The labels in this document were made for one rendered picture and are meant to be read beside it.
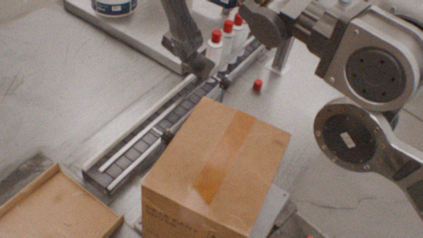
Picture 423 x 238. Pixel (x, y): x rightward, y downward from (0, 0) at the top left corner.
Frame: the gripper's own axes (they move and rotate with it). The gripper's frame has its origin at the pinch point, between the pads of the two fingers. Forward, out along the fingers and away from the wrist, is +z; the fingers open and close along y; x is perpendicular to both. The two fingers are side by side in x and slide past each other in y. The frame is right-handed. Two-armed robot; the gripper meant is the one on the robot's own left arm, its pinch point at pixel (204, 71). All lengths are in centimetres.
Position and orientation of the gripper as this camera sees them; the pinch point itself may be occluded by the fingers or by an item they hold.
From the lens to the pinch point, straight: 128.5
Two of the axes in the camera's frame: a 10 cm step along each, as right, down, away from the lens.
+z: 2.5, 1.4, 9.6
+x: -5.2, 8.5, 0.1
